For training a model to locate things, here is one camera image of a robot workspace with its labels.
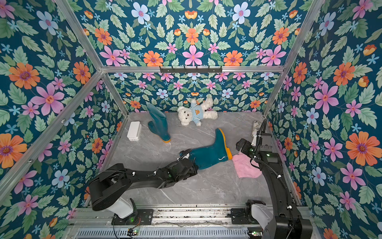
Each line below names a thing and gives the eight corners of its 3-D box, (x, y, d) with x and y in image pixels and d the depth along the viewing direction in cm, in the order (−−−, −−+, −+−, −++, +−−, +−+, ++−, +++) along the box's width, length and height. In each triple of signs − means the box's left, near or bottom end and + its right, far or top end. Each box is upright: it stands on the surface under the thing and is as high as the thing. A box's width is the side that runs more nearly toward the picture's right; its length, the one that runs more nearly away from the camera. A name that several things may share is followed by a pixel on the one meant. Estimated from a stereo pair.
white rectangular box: (128, 141, 105) (125, 137, 101) (132, 125, 114) (130, 121, 111) (139, 140, 105) (136, 136, 102) (142, 124, 115) (140, 120, 111)
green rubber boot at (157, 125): (153, 133, 110) (142, 108, 89) (160, 128, 113) (151, 102, 93) (167, 146, 103) (159, 121, 83) (175, 140, 106) (168, 114, 86)
